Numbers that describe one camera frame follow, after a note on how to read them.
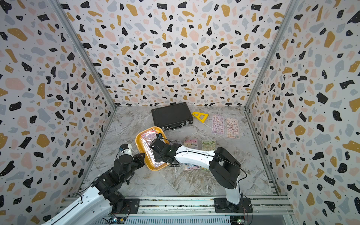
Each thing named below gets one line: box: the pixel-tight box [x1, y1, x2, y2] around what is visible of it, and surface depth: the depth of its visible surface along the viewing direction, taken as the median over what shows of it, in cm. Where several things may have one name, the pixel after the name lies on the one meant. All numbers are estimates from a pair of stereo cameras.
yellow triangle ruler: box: [192, 111, 210, 124], surface depth 117 cm
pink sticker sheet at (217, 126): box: [211, 114, 225, 134], surface depth 114 cm
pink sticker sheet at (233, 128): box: [226, 117, 240, 140], surface depth 112 cm
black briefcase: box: [150, 102, 194, 132], surface depth 112 cm
